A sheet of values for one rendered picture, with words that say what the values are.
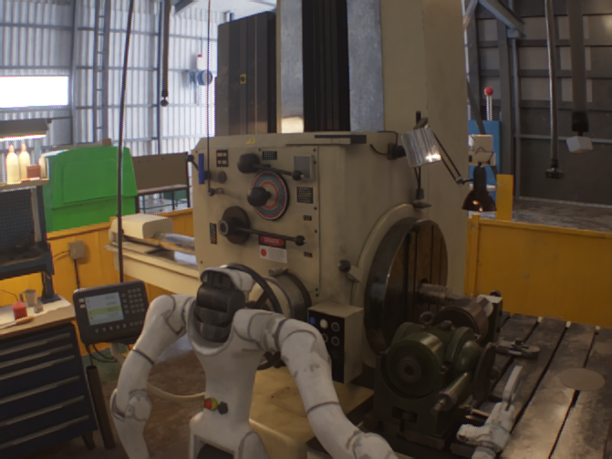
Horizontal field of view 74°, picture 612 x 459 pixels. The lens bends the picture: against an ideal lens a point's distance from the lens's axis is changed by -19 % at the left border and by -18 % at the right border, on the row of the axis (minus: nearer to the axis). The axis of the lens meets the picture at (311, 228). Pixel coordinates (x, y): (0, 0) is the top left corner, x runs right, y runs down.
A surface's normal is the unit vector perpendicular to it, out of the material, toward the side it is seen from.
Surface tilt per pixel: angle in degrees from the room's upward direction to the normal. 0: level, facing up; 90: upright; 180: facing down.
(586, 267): 90
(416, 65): 90
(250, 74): 90
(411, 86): 90
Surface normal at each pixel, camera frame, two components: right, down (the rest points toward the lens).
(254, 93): -0.62, 0.15
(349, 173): 0.78, 0.11
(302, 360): -0.25, -0.42
